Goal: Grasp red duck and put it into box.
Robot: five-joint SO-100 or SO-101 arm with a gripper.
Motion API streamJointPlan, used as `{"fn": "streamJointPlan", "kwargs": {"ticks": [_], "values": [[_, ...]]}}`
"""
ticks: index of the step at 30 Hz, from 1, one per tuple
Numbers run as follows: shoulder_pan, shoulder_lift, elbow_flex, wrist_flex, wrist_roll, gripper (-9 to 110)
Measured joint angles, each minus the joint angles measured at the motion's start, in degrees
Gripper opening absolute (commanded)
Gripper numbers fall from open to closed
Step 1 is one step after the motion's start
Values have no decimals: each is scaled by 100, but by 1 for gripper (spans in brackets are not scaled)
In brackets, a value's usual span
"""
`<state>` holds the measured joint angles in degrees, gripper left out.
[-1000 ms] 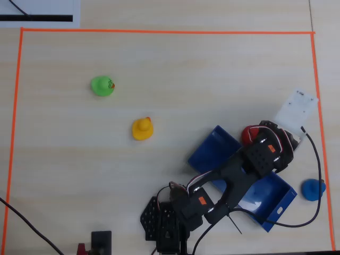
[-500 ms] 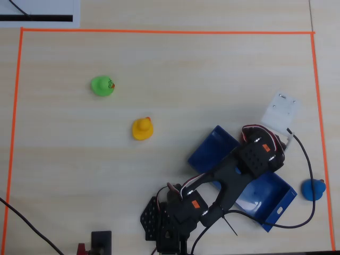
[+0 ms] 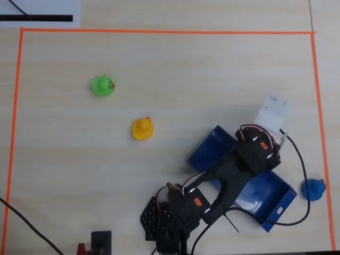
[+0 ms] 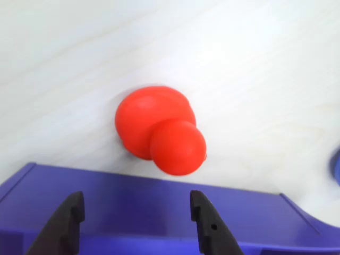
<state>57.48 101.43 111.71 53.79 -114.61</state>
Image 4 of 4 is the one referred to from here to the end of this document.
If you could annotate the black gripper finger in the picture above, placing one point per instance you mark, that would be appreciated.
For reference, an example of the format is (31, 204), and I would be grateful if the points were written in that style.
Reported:
(212, 233)
(66, 225)

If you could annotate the red rubber duck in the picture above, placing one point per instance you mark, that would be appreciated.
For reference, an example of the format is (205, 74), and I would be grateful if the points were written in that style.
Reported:
(159, 127)

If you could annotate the blue plastic box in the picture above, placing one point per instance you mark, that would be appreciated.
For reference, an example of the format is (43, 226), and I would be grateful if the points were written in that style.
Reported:
(138, 202)

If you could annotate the blue rubber duck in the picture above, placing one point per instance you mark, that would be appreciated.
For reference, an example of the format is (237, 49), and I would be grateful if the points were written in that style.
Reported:
(336, 167)

